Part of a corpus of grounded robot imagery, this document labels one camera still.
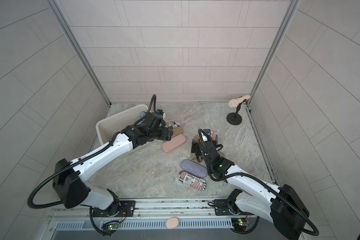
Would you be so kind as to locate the right circuit board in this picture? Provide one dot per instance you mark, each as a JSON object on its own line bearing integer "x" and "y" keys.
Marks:
{"x": 240, "y": 225}

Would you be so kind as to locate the flag print case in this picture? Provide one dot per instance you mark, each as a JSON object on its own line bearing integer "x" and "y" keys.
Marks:
{"x": 213, "y": 135}
{"x": 173, "y": 124}

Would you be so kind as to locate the pink oval pad on rail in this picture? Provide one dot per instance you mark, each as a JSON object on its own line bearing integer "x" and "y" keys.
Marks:
{"x": 172, "y": 223}

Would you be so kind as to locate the cream plastic storage box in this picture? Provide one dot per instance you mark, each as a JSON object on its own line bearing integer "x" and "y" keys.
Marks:
{"x": 118, "y": 117}

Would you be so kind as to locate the circuit board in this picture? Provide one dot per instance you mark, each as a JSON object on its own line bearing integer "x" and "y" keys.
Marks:
{"x": 240, "y": 225}
{"x": 111, "y": 226}

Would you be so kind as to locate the flag newspaper case front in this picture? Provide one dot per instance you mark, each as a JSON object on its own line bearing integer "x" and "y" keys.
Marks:
{"x": 192, "y": 181}

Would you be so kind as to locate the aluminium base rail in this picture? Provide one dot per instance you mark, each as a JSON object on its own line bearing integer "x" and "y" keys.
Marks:
{"x": 150, "y": 208}

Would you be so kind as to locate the flag print case upper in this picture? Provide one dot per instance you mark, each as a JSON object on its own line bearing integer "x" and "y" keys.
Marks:
{"x": 173, "y": 124}

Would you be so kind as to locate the pink microphone on black stand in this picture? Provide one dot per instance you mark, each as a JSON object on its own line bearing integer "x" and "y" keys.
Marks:
{"x": 235, "y": 118}

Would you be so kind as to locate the purple case lower right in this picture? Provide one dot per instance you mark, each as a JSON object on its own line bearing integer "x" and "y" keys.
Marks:
{"x": 194, "y": 169}

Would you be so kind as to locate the pink case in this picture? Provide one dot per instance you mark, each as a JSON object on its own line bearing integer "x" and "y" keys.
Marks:
{"x": 174, "y": 143}

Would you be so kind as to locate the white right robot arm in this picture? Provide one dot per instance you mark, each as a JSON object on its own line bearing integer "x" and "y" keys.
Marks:
{"x": 281, "y": 206}

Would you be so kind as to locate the left circuit board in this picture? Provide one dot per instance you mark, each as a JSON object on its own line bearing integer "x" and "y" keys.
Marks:
{"x": 111, "y": 226}

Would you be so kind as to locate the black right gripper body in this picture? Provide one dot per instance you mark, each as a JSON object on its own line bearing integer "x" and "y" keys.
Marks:
{"x": 199, "y": 151}

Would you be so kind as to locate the tan case upper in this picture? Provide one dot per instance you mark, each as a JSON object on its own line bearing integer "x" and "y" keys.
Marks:
{"x": 177, "y": 131}

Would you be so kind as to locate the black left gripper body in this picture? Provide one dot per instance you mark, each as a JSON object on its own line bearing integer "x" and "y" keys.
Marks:
{"x": 159, "y": 133}

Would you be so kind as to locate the flag print case right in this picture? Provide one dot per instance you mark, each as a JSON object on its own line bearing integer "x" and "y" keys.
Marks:
{"x": 213, "y": 135}

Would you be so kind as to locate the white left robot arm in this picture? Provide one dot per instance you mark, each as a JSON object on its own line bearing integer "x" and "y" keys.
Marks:
{"x": 70, "y": 177}

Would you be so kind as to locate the light blue case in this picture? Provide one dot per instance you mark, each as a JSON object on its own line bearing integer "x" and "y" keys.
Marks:
{"x": 160, "y": 112}

